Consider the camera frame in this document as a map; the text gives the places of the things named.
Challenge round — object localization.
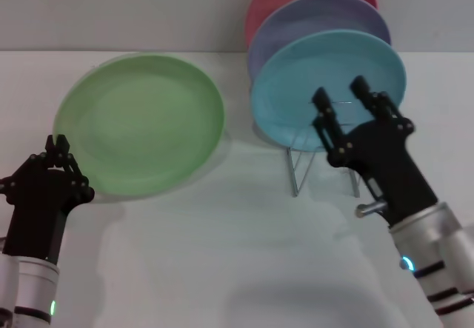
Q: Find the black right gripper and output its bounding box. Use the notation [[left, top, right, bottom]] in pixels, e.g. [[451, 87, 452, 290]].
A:
[[311, 75, 438, 227]]

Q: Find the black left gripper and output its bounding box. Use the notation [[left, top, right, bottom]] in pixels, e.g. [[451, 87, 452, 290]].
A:
[[0, 134, 96, 267]]

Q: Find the green plastic plate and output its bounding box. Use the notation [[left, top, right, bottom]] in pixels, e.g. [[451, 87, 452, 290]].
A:
[[53, 52, 227, 198]]

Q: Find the light blue plastic plate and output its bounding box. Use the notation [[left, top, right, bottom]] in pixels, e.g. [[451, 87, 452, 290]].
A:
[[250, 28, 407, 154]]

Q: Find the purple plastic plate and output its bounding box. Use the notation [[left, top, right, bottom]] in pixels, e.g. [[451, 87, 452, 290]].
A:
[[247, 0, 393, 84]]

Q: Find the silver plug on right gripper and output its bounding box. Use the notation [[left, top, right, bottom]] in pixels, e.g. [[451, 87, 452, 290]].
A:
[[354, 201, 388, 218]]

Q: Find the chrome wire plate rack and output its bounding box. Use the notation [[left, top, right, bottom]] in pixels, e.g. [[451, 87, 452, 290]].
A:
[[285, 100, 368, 198]]

